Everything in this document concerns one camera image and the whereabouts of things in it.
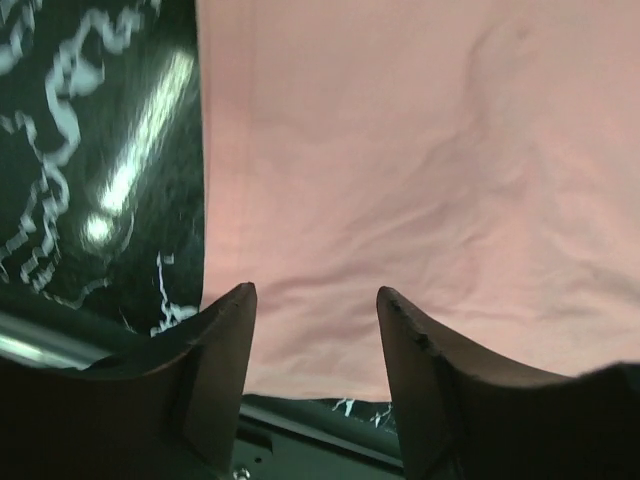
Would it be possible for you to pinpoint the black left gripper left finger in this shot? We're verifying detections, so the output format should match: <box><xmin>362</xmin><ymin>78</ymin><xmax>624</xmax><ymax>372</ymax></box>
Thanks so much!
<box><xmin>1</xmin><ymin>282</ymin><xmax>257</xmax><ymax>479</ymax></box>

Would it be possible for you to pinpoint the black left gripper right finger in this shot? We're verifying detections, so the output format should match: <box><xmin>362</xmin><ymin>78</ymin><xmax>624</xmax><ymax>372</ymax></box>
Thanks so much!
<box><xmin>376</xmin><ymin>287</ymin><xmax>639</xmax><ymax>479</ymax></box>

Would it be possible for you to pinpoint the pink t shirt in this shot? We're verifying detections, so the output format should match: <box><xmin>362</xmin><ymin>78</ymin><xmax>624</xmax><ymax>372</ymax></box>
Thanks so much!
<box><xmin>197</xmin><ymin>0</ymin><xmax>639</xmax><ymax>402</ymax></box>

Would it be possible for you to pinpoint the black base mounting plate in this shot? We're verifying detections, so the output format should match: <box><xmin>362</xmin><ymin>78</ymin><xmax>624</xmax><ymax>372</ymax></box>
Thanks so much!
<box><xmin>229</xmin><ymin>395</ymin><xmax>404</xmax><ymax>480</ymax></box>

